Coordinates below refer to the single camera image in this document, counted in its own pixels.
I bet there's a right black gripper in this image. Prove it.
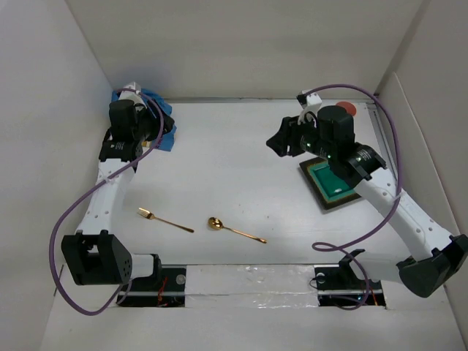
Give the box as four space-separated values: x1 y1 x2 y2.
265 111 336 161

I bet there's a blue yellow printed cloth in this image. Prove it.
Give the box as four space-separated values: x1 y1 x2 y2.
108 86 176 151

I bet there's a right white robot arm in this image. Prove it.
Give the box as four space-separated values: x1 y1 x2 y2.
266 105 467 298

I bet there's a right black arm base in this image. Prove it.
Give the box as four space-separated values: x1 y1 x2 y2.
309 255 386 309

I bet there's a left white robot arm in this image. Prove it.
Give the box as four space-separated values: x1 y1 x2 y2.
61 99 173 290

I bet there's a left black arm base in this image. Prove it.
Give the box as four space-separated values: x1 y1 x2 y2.
116 265 186 308

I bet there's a green square plate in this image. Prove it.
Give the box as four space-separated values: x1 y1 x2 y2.
299 157 361 211

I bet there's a pink plastic cup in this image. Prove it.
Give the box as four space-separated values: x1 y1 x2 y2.
336 101 357 116

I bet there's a gold fork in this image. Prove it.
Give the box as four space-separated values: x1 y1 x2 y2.
137 208 195 233

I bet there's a gold spoon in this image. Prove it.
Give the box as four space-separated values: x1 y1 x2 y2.
208 217 267 244

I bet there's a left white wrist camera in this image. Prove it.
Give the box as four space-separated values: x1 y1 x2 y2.
117 82 146 108

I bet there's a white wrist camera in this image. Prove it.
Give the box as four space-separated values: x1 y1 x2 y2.
296 91 322 126
117 82 146 108

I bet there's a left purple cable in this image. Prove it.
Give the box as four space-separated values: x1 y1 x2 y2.
49 91 165 316

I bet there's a purple cable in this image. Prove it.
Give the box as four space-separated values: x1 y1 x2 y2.
49 91 165 316
303 84 404 311

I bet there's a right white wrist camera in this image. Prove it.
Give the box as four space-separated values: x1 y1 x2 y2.
296 91 322 126

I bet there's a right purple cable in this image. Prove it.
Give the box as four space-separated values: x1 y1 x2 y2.
303 84 404 311

